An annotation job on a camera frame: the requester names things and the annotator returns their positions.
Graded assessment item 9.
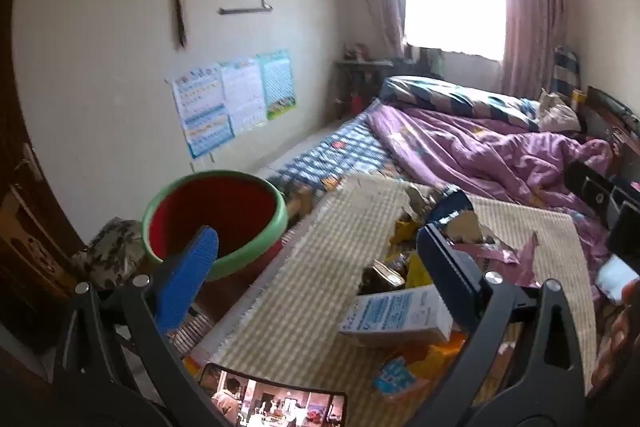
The dark hanging strap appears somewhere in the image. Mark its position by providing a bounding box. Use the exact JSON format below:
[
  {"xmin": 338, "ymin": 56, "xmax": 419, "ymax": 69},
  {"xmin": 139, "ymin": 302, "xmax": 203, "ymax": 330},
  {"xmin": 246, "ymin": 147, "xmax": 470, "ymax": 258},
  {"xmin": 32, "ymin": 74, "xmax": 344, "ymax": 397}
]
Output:
[{"xmin": 162, "ymin": 0, "xmax": 190, "ymax": 50}]

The dark side table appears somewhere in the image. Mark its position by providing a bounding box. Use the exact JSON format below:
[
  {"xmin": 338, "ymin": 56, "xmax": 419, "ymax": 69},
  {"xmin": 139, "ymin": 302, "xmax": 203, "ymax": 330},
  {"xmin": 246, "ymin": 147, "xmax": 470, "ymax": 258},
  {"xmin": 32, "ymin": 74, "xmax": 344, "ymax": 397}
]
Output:
[{"xmin": 332, "ymin": 44, "xmax": 396, "ymax": 118}]

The blue bordered wall poster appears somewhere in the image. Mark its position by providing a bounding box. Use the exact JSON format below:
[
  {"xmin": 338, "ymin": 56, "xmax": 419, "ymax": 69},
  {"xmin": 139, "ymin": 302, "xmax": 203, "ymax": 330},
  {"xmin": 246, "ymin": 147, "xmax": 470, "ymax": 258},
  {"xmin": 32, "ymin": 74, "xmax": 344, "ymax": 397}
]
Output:
[{"xmin": 166, "ymin": 63, "xmax": 236, "ymax": 159}]

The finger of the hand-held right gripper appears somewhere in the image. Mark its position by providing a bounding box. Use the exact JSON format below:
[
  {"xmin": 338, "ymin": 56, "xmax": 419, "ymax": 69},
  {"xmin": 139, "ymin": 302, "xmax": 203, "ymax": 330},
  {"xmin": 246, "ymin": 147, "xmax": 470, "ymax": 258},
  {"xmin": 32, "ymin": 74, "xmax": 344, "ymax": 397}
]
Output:
[{"xmin": 564, "ymin": 159, "xmax": 615, "ymax": 210}]

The metal wall bar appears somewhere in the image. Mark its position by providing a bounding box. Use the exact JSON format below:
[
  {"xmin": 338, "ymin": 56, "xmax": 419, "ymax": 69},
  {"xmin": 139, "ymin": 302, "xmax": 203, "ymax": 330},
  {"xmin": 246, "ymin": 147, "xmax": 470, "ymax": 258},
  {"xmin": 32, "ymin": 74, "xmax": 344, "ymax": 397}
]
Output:
[{"xmin": 218, "ymin": 0, "xmax": 274, "ymax": 16}]

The torn grey paper wrapper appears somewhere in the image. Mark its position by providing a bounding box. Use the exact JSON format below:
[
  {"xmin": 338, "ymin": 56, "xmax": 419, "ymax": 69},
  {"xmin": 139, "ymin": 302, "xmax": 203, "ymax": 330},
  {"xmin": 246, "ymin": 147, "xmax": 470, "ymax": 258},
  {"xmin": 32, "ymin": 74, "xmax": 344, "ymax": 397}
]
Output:
[{"xmin": 400, "ymin": 184, "xmax": 436, "ymax": 223}]

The small blue white packet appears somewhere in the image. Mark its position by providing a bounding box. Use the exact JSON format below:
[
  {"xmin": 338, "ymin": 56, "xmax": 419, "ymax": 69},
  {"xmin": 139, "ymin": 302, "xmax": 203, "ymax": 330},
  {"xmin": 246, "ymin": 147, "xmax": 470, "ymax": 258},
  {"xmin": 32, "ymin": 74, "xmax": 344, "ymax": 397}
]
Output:
[{"xmin": 372, "ymin": 357, "xmax": 418, "ymax": 400}]

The brown wooden door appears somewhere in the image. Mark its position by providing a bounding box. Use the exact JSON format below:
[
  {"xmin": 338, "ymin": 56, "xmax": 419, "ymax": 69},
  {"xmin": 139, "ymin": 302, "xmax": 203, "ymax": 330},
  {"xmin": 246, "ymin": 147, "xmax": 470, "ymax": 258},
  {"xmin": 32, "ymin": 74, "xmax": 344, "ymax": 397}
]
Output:
[{"xmin": 0, "ymin": 0, "xmax": 86, "ymax": 308}]

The red bin with green rim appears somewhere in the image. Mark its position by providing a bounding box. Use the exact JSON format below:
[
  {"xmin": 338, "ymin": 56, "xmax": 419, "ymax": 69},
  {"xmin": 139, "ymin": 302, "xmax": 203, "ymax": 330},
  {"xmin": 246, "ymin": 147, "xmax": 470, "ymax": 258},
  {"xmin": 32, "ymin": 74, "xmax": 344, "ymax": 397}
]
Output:
[{"xmin": 141, "ymin": 171, "xmax": 291, "ymax": 323}]

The teal chart wall poster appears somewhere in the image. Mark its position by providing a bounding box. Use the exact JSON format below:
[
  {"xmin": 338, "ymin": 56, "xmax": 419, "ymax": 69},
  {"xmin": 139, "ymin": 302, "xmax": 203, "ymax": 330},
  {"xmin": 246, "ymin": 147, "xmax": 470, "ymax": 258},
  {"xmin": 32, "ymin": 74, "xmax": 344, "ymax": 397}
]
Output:
[{"xmin": 256, "ymin": 49, "xmax": 297, "ymax": 122}]

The white chart wall poster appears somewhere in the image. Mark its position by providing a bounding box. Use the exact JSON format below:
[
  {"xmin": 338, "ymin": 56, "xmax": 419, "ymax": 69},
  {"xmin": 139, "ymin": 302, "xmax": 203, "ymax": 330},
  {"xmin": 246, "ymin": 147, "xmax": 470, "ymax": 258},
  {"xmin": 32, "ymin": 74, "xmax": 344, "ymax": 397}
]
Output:
[{"xmin": 220, "ymin": 57, "xmax": 268, "ymax": 135}]

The beige crumpled bag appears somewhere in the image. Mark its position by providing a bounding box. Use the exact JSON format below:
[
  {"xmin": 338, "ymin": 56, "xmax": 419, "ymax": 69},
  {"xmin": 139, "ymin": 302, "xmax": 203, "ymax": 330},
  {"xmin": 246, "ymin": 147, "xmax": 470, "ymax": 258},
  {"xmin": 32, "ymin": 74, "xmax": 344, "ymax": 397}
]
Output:
[{"xmin": 537, "ymin": 89, "xmax": 582, "ymax": 132}]

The light blue pillow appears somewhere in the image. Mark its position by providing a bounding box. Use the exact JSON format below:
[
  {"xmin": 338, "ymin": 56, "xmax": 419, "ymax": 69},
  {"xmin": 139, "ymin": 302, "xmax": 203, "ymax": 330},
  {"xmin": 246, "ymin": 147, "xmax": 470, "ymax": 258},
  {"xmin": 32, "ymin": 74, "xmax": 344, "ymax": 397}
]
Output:
[{"xmin": 597, "ymin": 257, "xmax": 638, "ymax": 303}]

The person's right hand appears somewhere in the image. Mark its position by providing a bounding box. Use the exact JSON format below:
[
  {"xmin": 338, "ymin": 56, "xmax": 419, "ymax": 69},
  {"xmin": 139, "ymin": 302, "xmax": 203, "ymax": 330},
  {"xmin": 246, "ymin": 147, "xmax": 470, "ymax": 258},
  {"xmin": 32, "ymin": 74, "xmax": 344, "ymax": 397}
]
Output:
[{"xmin": 592, "ymin": 279, "xmax": 640, "ymax": 388}]

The brown cardboard scrap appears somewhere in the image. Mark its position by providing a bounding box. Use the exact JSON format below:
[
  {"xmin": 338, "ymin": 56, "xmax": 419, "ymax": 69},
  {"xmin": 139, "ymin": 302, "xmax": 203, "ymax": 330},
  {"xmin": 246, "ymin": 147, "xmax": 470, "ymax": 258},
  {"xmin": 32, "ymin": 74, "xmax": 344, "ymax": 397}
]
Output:
[{"xmin": 447, "ymin": 212, "xmax": 496, "ymax": 248}]

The dark wooden headboard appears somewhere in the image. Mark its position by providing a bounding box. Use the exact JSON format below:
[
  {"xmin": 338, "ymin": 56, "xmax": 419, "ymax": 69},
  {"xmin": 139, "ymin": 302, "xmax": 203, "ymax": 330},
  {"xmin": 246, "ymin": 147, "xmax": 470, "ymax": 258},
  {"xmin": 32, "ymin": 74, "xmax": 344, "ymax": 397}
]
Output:
[{"xmin": 582, "ymin": 86, "xmax": 640, "ymax": 188}]

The beige checked woven mat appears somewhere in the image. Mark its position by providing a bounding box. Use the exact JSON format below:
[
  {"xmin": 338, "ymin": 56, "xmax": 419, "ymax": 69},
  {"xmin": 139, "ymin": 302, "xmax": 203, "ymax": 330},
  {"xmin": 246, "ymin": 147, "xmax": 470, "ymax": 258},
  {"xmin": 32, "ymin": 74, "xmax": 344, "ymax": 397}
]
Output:
[{"xmin": 192, "ymin": 174, "xmax": 598, "ymax": 408}]

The small yellow wrapper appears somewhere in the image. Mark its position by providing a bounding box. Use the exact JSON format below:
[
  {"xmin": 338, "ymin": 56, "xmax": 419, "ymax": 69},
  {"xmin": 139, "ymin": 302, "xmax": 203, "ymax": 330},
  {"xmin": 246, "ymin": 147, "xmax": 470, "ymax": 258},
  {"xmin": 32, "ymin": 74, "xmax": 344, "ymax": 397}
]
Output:
[{"xmin": 405, "ymin": 252, "xmax": 436, "ymax": 290}]

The blue plaid bedsheet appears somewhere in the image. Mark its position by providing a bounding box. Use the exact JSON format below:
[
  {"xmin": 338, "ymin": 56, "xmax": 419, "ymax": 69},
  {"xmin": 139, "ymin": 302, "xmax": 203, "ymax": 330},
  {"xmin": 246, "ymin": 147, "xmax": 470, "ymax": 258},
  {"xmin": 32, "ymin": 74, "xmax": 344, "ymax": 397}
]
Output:
[{"xmin": 265, "ymin": 109, "xmax": 401, "ymax": 192}]

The black smartphone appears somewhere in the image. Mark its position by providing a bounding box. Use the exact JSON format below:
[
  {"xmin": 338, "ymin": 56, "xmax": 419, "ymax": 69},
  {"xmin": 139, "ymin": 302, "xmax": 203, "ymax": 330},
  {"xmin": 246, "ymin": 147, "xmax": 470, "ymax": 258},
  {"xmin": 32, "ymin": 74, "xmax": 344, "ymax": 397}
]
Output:
[{"xmin": 199, "ymin": 363, "xmax": 348, "ymax": 427}]

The blue checked cushion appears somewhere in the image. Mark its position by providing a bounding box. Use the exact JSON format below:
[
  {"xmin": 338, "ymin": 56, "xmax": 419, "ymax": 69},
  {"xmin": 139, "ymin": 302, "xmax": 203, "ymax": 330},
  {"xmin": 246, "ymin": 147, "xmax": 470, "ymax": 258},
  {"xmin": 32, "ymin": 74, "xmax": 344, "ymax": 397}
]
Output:
[{"xmin": 549, "ymin": 47, "xmax": 582, "ymax": 100}]

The purple quilt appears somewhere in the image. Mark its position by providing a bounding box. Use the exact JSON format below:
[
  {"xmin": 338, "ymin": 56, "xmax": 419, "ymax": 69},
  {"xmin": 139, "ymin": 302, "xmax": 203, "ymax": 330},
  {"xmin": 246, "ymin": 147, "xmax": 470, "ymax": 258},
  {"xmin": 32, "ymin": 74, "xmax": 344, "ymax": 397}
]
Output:
[{"xmin": 367, "ymin": 102, "xmax": 613, "ymax": 268}]

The white milk carton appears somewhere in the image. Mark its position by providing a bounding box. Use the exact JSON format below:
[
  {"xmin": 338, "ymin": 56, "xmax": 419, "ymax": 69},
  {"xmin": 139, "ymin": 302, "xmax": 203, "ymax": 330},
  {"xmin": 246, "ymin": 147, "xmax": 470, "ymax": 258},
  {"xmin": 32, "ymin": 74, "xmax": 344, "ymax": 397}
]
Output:
[{"xmin": 337, "ymin": 284, "xmax": 453, "ymax": 348}]

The orange wrapper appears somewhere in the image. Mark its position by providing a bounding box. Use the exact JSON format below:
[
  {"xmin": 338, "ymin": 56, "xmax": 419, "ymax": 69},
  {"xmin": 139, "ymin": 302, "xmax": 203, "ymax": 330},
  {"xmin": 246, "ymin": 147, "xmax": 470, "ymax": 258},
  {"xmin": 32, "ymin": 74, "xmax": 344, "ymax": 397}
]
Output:
[{"xmin": 400, "ymin": 332, "xmax": 468, "ymax": 383}]

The dark brown snack packet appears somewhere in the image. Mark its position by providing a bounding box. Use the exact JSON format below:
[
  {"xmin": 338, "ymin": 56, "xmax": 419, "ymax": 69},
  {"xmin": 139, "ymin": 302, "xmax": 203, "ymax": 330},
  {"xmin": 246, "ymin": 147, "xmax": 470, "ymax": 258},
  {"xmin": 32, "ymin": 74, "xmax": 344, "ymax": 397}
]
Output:
[{"xmin": 357, "ymin": 259, "xmax": 406, "ymax": 298}]

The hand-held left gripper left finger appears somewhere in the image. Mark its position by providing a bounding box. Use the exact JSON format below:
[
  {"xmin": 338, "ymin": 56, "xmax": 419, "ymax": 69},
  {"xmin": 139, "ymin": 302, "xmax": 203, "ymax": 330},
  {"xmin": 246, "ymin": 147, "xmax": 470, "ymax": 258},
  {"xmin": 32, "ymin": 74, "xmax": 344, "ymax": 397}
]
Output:
[{"xmin": 52, "ymin": 225, "xmax": 231, "ymax": 427}]

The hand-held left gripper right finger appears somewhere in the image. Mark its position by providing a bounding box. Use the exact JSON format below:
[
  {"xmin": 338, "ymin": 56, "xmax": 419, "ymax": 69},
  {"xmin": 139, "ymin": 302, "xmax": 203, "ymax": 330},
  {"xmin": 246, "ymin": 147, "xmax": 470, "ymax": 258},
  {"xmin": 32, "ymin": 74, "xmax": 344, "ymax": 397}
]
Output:
[{"xmin": 400, "ymin": 222, "xmax": 588, "ymax": 427}]

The dark blue snack packet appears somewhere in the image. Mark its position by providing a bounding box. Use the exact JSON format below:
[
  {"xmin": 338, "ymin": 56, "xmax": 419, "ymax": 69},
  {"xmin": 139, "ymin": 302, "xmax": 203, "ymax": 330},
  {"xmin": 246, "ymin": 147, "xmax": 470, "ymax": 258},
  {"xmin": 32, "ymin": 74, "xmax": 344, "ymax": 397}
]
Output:
[{"xmin": 425, "ymin": 189, "xmax": 476, "ymax": 228}]

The camouflage cushion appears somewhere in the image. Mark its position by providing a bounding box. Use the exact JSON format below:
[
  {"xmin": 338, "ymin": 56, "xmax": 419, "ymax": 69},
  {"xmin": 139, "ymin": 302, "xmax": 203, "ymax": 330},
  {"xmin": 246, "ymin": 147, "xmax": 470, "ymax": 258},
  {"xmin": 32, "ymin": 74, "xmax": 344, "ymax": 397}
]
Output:
[{"xmin": 70, "ymin": 217, "xmax": 148, "ymax": 290}]

